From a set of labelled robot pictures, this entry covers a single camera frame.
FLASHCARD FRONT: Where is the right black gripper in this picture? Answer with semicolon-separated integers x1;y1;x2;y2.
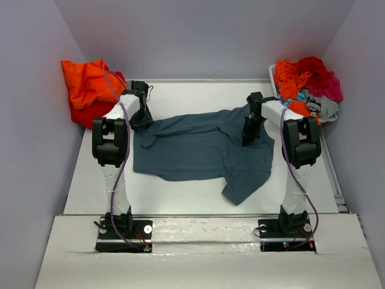
242;116;266;146

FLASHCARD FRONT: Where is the blue-grey t shirt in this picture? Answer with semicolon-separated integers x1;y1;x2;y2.
133;105;274;205

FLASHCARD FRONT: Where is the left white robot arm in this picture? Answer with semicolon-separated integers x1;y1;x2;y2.
92;81;153;238

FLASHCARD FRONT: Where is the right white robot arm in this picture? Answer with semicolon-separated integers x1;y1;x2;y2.
242;92;321;238

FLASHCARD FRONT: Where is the cyan crumpled t shirt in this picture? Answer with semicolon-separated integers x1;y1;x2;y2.
285;92;307;106

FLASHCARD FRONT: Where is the orange crumpled t shirt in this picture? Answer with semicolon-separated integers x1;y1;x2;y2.
274;60;321;126

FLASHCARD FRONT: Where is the white perforated plastic basket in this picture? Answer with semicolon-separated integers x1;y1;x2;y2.
268;64;277;93

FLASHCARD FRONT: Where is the red folded t shirt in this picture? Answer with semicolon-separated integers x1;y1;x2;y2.
69;101;115;129

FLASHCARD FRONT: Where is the orange folded t shirt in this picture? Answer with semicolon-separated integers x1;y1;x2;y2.
61;59;126;110

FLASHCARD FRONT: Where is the grey crumpled t shirt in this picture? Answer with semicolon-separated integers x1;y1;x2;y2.
300;89;339;122

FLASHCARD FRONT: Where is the red crumpled t shirt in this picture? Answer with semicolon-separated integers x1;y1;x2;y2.
297;56;331;89

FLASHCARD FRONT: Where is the magenta crumpled t shirt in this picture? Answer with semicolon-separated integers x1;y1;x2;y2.
304;72;343;103

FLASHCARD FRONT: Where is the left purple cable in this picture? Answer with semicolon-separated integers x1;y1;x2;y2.
103;70;151;250

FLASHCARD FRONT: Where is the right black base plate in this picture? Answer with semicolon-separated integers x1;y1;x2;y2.
253;219;316;253

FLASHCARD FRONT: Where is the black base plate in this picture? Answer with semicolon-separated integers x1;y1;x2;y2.
253;219;316;253
94;217;153;253

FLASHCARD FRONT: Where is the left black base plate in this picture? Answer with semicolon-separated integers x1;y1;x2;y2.
94;217;153;253

